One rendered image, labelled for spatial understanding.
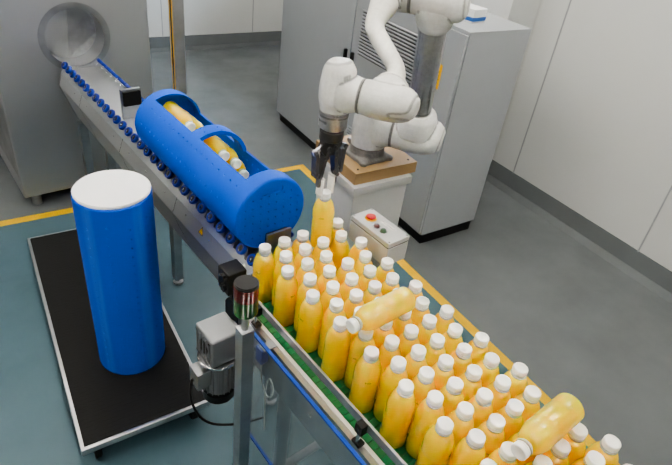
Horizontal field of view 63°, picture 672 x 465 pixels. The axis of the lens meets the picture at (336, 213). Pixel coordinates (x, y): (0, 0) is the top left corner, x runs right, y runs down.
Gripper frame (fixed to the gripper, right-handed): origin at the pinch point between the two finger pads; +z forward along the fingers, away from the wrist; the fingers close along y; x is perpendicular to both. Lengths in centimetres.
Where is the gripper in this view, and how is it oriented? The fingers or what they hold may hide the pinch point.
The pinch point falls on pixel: (325, 185)
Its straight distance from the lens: 176.5
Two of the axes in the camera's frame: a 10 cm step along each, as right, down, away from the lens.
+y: -7.8, 2.7, -5.7
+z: -1.1, 8.3, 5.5
